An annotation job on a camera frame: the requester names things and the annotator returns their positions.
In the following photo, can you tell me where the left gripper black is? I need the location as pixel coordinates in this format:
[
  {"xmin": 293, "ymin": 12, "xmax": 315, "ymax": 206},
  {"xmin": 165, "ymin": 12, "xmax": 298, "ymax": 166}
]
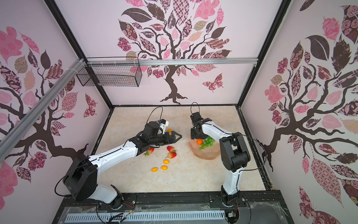
[{"xmin": 149, "ymin": 131, "xmax": 182, "ymax": 146}]

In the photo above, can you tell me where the green grape bunch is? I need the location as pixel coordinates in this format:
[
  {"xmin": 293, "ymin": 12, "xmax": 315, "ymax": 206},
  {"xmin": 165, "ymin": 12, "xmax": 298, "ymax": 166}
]
[{"xmin": 199, "ymin": 136, "xmax": 215, "ymax": 150}]

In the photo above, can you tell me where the pink petal-shaped fruit bowl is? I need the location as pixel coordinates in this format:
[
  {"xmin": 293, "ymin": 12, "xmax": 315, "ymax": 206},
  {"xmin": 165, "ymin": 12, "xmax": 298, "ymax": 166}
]
[{"xmin": 188, "ymin": 140, "xmax": 221, "ymax": 160}]

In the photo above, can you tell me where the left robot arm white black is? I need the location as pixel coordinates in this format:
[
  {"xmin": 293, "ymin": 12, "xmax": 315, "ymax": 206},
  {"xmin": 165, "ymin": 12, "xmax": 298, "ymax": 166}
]
[{"xmin": 62, "ymin": 119, "xmax": 182, "ymax": 210}]

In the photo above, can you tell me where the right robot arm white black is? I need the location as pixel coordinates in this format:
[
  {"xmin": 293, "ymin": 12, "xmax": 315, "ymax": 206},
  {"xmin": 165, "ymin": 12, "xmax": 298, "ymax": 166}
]
[{"xmin": 190, "ymin": 112, "xmax": 251, "ymax": 206}]

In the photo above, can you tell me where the strawberry centre upper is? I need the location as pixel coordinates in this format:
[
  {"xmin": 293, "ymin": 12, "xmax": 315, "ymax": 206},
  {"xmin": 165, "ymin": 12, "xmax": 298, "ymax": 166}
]
[{"xmin": 167, "ymin": 146, "xmax": 176, "ymax": 153}]

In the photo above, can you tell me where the strawberry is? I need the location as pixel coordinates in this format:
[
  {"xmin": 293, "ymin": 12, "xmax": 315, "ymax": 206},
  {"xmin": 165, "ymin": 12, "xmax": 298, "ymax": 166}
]
[
  {"xmin": 167, "ymin": 152, "xmax": 177, "ymax": 159},
  {"xmin": 167, "ymin": 146, "xmax": 176, "ymax": 153}
]

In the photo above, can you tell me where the strawberry centre lower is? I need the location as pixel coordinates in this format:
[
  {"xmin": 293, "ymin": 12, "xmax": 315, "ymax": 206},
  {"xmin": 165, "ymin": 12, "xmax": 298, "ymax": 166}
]
[{"xmin": 167, "ymin": 152, "xmax": 177, "ymax": 159}]

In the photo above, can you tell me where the strawberry lone left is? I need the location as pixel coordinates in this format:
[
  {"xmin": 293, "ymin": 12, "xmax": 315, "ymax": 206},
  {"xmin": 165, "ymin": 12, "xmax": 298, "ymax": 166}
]
[{"xmin": 144, "ymin": 147, "xmax": 155, "ymax": 156}]

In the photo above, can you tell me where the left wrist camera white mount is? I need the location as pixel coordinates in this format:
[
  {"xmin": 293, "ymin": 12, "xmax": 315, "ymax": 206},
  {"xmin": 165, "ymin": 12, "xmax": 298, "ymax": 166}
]
[{"xmin": 158, "ymin": 119, "xmax": 169, "ymax": 133}]

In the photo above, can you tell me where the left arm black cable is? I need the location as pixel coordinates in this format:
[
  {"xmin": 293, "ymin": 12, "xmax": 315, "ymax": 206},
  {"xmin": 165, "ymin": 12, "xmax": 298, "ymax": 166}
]
[{"xmin": 54, "ymin": 106, "xmax": 164, "ymax": 197}]

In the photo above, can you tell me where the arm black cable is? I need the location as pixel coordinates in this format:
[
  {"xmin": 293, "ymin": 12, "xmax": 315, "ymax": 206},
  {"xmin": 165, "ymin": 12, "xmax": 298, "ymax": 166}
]
[
  {"xmin": 190, "ymin": 102, "xmax": 268, "ymax": 224},
  {"xmin": 54, "ymin": 106, "xmax": 164, "ymax": 197}
]

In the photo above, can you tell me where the black wire basket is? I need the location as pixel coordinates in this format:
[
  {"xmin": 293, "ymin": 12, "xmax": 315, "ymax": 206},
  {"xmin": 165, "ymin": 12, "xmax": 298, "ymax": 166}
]
[{"xmin": 76, "ymin": 56, "xmax": 142, "ymax": 87}]

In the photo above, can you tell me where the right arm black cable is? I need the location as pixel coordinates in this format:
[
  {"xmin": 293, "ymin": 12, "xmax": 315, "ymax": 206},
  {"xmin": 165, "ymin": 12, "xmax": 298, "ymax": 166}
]
[{"xmin": 190, "ymin": 102, "xmax": 268, "ymax": 224}]

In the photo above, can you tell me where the aluminium rail back wall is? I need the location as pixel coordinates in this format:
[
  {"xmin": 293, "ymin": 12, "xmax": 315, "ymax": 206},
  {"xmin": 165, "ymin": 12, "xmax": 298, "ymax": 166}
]
[{"xmin": 87, "ymin": 57, "xmax": 258, "ymax": 66}]

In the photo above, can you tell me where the aluminium rail wall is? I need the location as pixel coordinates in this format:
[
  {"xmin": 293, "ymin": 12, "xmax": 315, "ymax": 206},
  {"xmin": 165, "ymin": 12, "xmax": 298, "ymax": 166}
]
[
  {"xmin": 1, "ymin": 58, "xmax": 85, "ymax": 161},
  {"xmin": 87, "ymin": 57, "xmax": 258, "ymax": 66}
]

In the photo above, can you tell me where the black base frame rail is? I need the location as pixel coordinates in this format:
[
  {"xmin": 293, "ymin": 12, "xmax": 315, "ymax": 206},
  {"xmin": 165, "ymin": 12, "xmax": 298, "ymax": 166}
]
[{"xmin": 53, "ymin": 190, "xmax": 294, "ymax": 224}]

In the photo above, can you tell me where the white slotted cable duct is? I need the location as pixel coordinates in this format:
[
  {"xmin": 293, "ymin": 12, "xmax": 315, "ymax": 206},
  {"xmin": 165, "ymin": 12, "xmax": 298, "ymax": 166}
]
[{"xmin": 63, "ymin": 211, "xmax": 226, "ymax": 224}]

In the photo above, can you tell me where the aluminium rail left wall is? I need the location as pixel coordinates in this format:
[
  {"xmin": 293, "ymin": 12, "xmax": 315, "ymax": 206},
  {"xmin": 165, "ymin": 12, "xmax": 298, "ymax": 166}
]
[{"xmin": 1, "ymin": 58, "xmax": 85, "ymax": 161}]

